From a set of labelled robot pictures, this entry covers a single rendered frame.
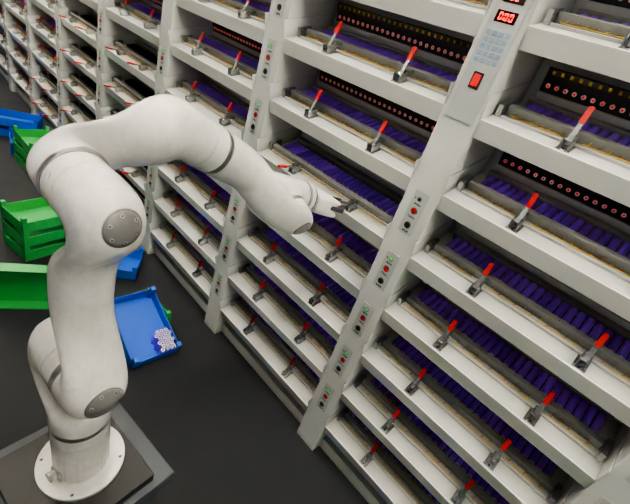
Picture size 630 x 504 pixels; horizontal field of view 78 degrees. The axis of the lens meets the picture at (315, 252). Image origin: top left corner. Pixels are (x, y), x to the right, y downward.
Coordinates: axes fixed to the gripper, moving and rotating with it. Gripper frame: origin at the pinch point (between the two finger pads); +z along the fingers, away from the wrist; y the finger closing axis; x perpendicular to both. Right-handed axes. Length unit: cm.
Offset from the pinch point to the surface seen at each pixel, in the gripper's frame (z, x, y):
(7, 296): -39, -105, -101
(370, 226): 6.4, -1.4, 9.8
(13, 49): 21, -53, -394
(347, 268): 13.2, -18.5, 6.6
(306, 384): 28, -73, 9
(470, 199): 4.6, 18.7, 31.0
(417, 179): 0.8, 16.9, 17.7
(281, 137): 13.5, 6.1, -44.3
